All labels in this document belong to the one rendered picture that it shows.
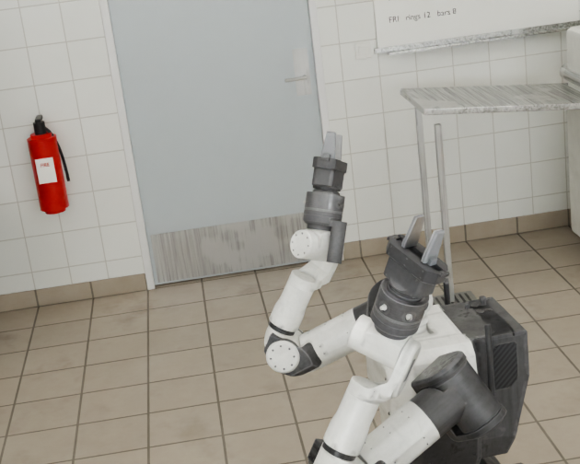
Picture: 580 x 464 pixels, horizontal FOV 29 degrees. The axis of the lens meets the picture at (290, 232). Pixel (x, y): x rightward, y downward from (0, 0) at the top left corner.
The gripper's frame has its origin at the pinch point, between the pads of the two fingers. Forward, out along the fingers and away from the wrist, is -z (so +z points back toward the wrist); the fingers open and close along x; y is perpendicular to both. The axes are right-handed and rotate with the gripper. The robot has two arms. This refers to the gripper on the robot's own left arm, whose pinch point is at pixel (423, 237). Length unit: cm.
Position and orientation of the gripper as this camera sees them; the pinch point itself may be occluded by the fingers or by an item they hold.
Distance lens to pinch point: 190.0
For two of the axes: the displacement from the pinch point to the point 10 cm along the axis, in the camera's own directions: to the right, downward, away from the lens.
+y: 7.5, -1.7, 6.4
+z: -2.4, 8.3, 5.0
